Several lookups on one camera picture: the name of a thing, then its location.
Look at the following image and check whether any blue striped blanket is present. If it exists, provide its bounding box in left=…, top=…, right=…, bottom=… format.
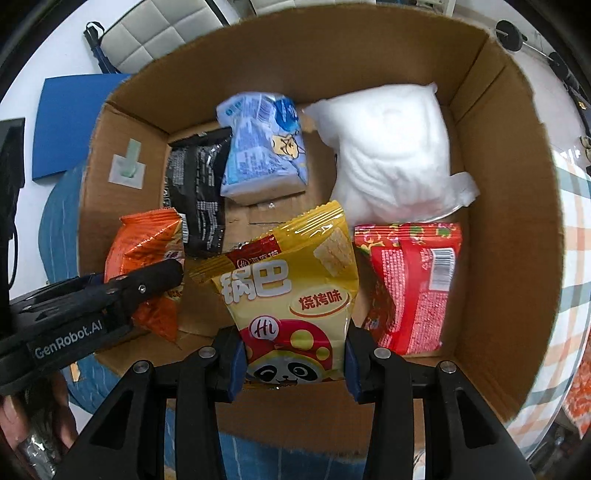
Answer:
left=39, top=161, right=419, bottom=480

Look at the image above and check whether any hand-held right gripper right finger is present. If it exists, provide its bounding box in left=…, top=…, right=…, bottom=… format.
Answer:
left=344, top=318, right=539, bottom=480

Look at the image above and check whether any plaid checked cloth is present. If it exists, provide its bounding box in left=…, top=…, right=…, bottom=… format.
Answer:
left=507, top=150, right=591, bottom=449

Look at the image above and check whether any orange snack packet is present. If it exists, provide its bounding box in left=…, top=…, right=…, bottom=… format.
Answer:
left=105, top=207, right=186, bottom=343

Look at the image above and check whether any light blue tissue pack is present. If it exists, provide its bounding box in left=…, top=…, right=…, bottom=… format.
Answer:
left=216, top=92, right=308, bottom=206

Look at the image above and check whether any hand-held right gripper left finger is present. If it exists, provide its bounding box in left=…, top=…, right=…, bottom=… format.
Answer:
left=53, top=325, right=248, bottom=480

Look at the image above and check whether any blue foam mat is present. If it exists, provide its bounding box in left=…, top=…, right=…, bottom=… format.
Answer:
left=32, top=73, right=133, bottom=184

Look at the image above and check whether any small white cushioned chair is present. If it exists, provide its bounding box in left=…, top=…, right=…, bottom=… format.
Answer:
left=99, top=0, right=242, bottom=75

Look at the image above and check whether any short barbell with black plates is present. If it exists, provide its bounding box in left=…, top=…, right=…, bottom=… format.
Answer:
left=495, top=19, right=583, bottom=89

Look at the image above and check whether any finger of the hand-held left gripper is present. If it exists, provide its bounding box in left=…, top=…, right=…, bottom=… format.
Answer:
left=105, top=257, right=186, bottom=320

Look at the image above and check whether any cardboard box with blue print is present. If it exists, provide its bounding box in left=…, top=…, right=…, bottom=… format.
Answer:
left=78, top=4, right=568, bottom=459

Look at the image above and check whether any red snack packet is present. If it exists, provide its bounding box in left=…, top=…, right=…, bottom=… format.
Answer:
left=353, top=222, right=464, bottom=356

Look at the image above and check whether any person's left hand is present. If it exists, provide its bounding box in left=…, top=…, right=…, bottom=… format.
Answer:
left=0, top=373, right=80, bottom=462

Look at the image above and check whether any orange floral blanket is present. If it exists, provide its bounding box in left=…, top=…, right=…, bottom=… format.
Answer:
left=560, top=367, right=591, bottom=440

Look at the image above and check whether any yellow panda snack packet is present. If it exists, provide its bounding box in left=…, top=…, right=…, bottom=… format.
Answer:
left=188, top=199, right=361, bottom=385

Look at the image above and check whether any black and blue handle bar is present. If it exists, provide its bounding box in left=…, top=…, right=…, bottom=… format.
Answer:
left=82, top=22, right=122, bottom=75

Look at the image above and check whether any white filling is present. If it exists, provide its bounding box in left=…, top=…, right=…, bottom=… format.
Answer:
left=300, top=82, right=481, bottom=228

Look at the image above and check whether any black snack packet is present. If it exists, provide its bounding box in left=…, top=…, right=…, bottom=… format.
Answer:
left=161, top=128, right=234, bottom=259

